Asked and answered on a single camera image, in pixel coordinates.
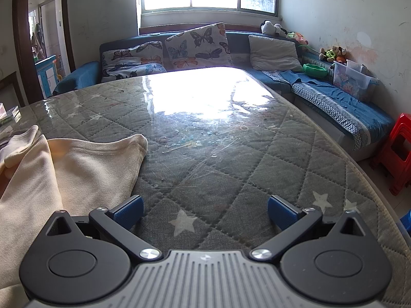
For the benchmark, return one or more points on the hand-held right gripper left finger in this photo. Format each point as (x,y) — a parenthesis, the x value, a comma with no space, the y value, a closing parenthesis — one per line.
(128,213)

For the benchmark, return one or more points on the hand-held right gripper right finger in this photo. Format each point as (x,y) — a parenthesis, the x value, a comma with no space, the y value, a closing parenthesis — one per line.
(282,213)

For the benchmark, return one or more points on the cream cloth garment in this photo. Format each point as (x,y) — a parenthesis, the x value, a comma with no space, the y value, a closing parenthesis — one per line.
(80,173)

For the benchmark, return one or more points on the blue sofa throw cloth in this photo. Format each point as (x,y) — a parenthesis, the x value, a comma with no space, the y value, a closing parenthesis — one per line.
(324,99)

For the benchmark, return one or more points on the blue plastic object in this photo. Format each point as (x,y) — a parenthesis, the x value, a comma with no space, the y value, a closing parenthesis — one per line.
(406,221)

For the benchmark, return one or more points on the red plastic stool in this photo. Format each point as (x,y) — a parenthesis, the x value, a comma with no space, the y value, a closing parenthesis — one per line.
(393,154)

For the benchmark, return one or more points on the blue corner sofa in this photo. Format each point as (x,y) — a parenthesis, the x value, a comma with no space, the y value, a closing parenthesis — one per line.
(369,115)

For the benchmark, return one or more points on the green plastic bowl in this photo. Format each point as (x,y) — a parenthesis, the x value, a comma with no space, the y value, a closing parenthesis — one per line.
(314,70)

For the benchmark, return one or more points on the clear plastic storage box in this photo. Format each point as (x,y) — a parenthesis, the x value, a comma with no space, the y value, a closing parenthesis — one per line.
(351,81)

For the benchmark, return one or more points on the butterfly print pillow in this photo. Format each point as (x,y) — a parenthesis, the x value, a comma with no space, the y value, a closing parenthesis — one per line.
(131,61)
(196,46)

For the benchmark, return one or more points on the light blue cabinet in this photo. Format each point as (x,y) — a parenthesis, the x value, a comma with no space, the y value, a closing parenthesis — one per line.
(45,77)

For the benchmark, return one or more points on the plain grey pillow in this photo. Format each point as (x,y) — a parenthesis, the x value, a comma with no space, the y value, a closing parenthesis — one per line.
(273,53)

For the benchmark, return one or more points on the brown plush toy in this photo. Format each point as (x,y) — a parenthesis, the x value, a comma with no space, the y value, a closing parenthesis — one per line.
(334,54)

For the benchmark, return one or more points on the pink green plush toy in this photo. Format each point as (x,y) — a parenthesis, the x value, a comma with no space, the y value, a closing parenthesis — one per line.
(298,38)

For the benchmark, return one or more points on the panda plush toy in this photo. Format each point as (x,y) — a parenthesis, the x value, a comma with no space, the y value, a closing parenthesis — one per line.
(271,28)

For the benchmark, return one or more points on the dark wooden frame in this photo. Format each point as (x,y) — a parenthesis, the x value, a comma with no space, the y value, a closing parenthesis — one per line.
(14,85)

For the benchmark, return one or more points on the brown door frame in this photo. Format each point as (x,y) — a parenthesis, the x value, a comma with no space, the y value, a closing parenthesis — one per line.
(21,38)

